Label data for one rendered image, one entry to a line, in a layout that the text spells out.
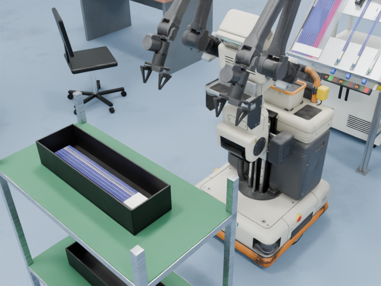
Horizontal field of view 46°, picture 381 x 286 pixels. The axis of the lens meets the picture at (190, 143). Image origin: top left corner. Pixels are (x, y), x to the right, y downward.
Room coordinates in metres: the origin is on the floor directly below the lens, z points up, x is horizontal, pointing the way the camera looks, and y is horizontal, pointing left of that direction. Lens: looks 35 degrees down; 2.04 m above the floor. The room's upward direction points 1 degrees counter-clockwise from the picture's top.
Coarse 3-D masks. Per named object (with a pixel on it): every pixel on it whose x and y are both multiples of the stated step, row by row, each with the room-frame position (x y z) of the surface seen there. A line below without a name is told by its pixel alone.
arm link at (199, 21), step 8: (200, 0) 2.02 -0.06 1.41; (208, 0) 2.01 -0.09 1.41; (200, 8) 2.00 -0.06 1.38; (208, 8) 2.01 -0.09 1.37; (200, 16) 1.98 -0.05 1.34; (192, 24) 1.99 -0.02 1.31; (200, 24) 1.97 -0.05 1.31; (184, 32) 2.00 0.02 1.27; (200, 32) 1.95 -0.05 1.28; (208, 32) 1.97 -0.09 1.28; (184, 40) 1.97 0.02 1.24; (200, 40) 1.93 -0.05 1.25; (208, 40) 1.97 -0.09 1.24; (200, 48) 1.93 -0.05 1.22
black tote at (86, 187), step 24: (48, 144) 1.46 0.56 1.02; (72, 144) 1.53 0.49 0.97; (96, 144) 1.44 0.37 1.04; (48, 168) 1.39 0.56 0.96; (72, 168) 1.26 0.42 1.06; (120, 168) 1.34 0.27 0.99; (96, 192) 1.16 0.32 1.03; (144, 192) 1.23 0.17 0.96; (168, 192) 1.15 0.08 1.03; (120, 216) 1.08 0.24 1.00; (144, 216) 1.07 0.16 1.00
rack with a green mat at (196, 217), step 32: (96, 128) 1.68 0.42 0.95; (0, 160) 1.44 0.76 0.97; (32, 160) 1.46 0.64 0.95; (32, 192) 1.26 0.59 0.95; (64, 192) 1.25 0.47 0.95; (192, 192) 1.24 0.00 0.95; (64, 224) 1.09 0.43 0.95; (96, 224) 1.09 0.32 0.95; (160, 224) 1.08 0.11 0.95; (192, 224) 1.08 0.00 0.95; (224, 224) 1.09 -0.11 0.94; (64, 256) 1.47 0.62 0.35; (96, 256) 0.96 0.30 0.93; (128, 256) 0.95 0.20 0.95; (160, 256) 0.94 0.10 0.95; (224, 256) 1.14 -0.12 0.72
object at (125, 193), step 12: (60, 156) 1.42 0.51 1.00; (72, 156) 1.42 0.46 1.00; (84, 156) 1.41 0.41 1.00; (84, 168) 1.34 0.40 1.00; (96, 168) 1.34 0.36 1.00; (96, 180) 1.26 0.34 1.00; (108, 180) 1.26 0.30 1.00; (120, 180) 1.26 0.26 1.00; (108, 192) 1.20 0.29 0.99; (120, 192) 1.20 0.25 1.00; (132, 192) 1.20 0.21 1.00; (132, 204) 1.14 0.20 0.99
